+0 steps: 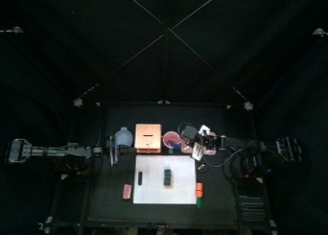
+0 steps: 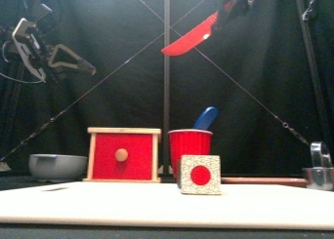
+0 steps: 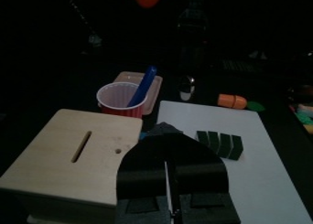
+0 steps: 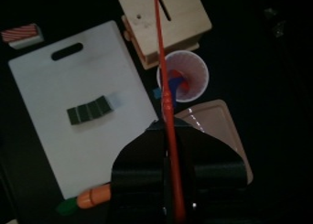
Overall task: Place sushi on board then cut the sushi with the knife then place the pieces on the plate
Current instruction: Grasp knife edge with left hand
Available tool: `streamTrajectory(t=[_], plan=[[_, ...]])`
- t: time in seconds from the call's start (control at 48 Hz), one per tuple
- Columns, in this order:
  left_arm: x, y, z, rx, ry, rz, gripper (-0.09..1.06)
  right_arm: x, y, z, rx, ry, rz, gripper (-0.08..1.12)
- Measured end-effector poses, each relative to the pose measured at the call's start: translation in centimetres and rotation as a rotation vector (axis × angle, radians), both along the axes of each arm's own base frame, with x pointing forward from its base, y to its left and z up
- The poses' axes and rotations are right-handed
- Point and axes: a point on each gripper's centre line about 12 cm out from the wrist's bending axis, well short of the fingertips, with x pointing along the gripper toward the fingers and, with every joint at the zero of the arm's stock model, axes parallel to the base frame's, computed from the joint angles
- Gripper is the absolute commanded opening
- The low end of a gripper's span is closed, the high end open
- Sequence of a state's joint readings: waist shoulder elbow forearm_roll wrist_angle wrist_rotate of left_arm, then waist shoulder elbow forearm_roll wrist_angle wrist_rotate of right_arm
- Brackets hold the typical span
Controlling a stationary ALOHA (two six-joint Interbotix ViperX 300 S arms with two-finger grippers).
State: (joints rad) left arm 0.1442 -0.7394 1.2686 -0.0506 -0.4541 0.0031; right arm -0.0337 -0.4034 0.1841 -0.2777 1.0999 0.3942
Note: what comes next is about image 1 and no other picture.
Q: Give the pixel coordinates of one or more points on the small blue block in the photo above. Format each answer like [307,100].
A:
[171,150]

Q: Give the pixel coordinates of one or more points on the small silver white object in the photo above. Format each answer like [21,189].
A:
[202,166]

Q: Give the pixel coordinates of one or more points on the white rectangular object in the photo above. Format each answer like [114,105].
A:
[198,151]

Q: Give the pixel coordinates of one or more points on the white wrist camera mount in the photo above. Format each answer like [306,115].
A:
[205,129]

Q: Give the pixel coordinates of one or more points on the salmon pink toy block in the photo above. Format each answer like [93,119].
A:
[127,191]

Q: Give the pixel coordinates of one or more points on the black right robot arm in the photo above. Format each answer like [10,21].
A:
[257,145]

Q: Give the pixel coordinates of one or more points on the wooden box with slot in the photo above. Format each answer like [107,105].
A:
[149,138]

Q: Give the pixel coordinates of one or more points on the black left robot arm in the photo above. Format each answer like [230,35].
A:
[51,151]

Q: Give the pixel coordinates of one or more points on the white frame corner bracket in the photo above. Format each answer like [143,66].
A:
[78,102]
[163,101]
[249,105]

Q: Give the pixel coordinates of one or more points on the orange toy carrot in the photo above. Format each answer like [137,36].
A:
[199,191]

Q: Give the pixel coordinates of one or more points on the black printed sheet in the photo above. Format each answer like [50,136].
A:
[253,208]

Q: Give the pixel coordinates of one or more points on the red plastic cup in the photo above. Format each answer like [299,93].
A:
[171,138]

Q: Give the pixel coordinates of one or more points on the white cutting board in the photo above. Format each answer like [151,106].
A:
[179,187]

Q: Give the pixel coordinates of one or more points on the grey metal frame clamp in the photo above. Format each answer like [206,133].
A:
[319,31]

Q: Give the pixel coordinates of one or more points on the blue plastic stick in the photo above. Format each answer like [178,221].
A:
[175,144]

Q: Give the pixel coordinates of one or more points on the pink rectangular plate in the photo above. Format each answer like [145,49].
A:
[210,151]

